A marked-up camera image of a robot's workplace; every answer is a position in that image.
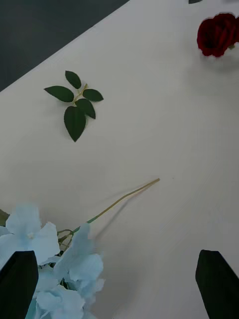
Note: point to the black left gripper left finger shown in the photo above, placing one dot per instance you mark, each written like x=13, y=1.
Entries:
x=17, y=286

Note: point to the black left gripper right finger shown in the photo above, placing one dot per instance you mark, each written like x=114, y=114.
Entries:
x=219, y=286

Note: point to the pale blue flower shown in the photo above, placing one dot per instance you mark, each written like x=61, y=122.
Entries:
x=79, y=264

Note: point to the loose green leaf twig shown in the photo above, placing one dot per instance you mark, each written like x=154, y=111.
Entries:
x=74, y=122

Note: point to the red rose with green stem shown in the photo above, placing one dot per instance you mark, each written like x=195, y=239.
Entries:
x=215, y=35

